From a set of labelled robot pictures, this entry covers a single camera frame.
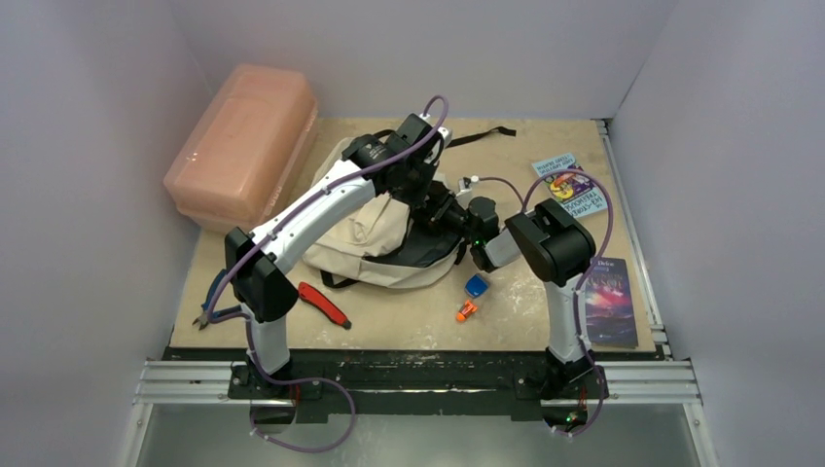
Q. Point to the beige backpack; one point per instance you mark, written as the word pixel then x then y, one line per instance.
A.
pixel 380 244

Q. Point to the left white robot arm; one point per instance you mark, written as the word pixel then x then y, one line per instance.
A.
pixel 257 262

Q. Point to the orange small toy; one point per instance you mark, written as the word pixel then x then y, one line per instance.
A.
pixel 466 311

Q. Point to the light blue treehouse book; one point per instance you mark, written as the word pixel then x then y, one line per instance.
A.
pixel 575 192

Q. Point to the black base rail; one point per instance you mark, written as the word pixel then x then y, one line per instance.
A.
pixel 316 384

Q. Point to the blue pencil sharpener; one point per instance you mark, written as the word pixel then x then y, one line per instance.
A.
pixel 476 286

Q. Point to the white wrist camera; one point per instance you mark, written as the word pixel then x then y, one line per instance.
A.
pixel 465 186
pixel 442 138

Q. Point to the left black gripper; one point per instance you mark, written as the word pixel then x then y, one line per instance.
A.
pixel 415 198

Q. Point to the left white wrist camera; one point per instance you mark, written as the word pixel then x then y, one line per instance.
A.
pixel 442 138

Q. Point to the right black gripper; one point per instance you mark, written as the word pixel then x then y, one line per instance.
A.
pixel 481 215

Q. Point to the pink plastic storage box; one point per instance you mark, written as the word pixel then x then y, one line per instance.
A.
pixel 241 161

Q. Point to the dark galaxy cover book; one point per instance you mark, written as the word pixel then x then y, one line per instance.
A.
pixel 608 305

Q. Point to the red utility knife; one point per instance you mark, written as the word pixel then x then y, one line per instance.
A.
pixel 313 297

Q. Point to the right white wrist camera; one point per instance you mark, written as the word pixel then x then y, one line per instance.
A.
pixel 465 186

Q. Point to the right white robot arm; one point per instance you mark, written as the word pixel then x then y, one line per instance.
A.
pixel 556 247

